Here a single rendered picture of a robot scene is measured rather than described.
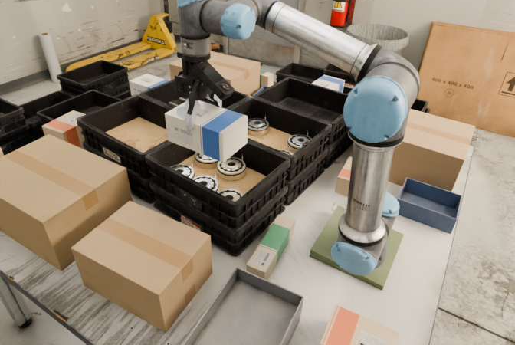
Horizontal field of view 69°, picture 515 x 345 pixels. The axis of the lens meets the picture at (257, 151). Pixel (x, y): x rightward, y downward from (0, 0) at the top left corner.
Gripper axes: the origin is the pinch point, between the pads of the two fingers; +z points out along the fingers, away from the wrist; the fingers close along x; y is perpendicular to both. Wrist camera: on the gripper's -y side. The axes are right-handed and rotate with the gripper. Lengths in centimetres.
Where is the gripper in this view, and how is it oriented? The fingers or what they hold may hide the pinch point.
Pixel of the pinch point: (206, 123)
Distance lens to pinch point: 107.5
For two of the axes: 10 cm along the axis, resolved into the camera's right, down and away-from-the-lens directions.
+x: -5.2, 4.6, -7.2
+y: -8.5, -3.0, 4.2
